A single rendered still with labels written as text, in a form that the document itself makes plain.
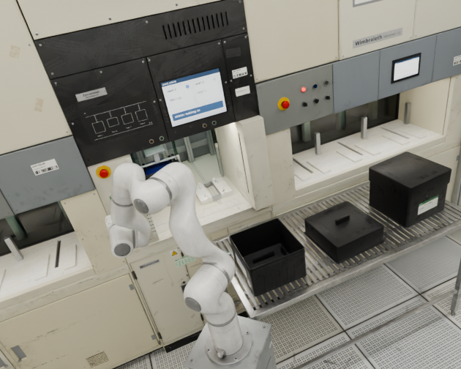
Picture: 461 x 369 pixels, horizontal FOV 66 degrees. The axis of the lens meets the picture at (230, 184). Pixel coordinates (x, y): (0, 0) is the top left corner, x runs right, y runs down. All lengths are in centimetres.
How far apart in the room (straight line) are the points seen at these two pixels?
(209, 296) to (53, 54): 111
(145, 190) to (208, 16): 92
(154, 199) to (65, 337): 145
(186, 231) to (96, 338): 136
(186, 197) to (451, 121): 207
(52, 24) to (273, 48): 96
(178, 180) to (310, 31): 113
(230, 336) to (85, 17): 135
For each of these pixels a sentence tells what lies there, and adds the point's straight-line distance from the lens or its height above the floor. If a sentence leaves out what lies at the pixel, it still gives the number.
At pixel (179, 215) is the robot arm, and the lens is 114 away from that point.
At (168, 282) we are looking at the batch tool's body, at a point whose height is 56.
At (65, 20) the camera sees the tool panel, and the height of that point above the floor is 200.
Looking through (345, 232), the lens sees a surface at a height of 86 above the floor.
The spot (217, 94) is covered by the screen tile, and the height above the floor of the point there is 156.
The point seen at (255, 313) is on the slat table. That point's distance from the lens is 165.
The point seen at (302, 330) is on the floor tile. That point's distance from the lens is 253.
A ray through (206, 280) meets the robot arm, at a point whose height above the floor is 118.
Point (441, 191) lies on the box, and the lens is 214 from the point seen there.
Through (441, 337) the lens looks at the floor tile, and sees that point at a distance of 261.
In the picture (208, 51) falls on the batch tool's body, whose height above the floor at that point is 176.
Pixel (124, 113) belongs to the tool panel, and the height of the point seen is 159.
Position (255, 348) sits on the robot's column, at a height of 76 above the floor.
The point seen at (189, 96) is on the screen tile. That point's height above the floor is 159.
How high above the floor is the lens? 203
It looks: 30 degrees down
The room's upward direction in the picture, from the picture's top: 11 degrees counter-clockwise
